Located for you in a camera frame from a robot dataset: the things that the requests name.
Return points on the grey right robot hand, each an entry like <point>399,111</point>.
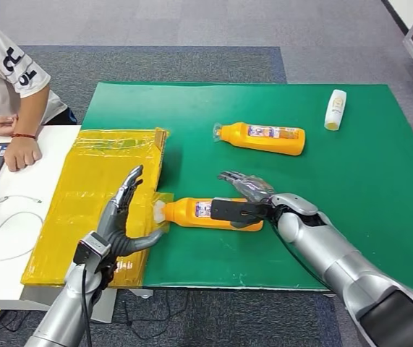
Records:
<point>253,186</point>

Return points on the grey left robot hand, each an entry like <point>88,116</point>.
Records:
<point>114,225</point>

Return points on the orange detergent bottle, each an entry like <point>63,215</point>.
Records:
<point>184,213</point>
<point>263,143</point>

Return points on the person's left forearm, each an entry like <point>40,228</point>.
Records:
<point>32,112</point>

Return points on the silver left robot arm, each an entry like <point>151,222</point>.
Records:
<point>65,316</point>

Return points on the small white bottle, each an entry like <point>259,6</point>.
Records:
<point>335,109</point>

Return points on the yellow plastic-wrapped board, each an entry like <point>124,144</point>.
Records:
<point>83,191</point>

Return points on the green table mat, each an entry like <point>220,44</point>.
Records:
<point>336,167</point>

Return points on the person's left hand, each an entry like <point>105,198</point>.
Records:
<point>22,154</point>

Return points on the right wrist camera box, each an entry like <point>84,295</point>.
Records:
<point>235,210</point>

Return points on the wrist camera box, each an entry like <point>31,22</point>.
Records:
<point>235,210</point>
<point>92,249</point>

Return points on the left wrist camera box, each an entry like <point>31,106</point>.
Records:
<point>92,249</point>

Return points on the grey table bracket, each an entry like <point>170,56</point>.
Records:
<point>142,293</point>

